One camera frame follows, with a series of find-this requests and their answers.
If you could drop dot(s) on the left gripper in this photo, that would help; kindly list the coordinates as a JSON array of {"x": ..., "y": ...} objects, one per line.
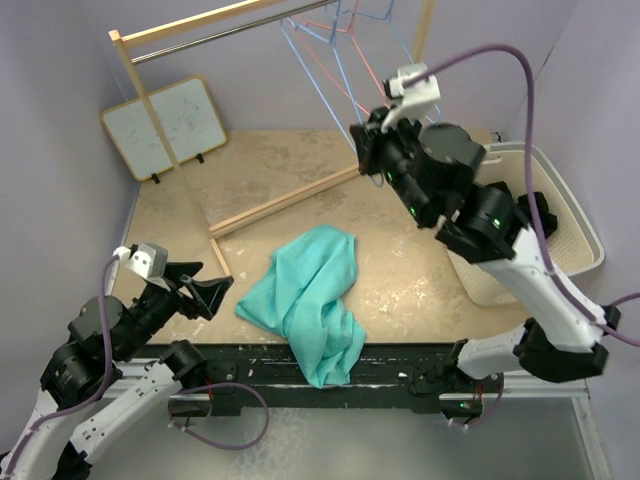
[{"x": 208, "y": 293}]

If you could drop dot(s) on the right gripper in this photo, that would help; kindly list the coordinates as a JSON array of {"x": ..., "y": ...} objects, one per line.
[{"x": 370, "y": 147}]

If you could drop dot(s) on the blue hanger of teal shirt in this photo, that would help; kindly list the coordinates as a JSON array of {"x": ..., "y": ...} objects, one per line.
[{"x": 311, "y": 69}]

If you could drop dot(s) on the teal t shirt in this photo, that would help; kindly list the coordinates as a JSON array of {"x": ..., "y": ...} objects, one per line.
[{"x": 300, "y": 299}]

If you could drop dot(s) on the blue hanger of white shirt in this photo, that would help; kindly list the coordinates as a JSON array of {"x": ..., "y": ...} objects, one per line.
[{"x": 424, "y": 22}]

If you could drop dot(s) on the pink hanger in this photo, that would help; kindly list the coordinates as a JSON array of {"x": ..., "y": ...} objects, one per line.
[{"x": 338, "y": 33}]

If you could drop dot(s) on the black t shirt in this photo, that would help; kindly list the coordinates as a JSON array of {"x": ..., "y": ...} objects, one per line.
[{"x": 549, "y": 221}]

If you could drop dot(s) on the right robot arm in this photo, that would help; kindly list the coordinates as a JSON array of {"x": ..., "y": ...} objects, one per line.
[{"x": 432, "y": 170}]

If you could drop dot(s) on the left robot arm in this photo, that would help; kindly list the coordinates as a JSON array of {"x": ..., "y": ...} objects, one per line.
[{"x": 64, "y": 436}]

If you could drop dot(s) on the wooden clothes rack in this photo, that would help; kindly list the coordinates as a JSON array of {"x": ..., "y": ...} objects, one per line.
[{"x": 123, "y": 44}]

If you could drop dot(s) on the cream laundry basket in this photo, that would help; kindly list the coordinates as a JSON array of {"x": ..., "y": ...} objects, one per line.
[{"x": 572, "y": 241}]

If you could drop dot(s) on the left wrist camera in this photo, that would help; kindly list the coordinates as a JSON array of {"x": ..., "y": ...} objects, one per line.
[{"x": 146, "y": 260}]

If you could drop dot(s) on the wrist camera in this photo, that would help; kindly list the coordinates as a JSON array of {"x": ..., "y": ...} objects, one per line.
[
  {"x": 412, "y": 94},
  {"x": 146, "y": 260}
]

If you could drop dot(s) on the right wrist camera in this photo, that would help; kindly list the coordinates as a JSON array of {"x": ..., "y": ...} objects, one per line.
[{"x": 412, "y": 94}]

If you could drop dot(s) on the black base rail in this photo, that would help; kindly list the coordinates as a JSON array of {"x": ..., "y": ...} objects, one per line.
[{"x": 415, "y": 377}]

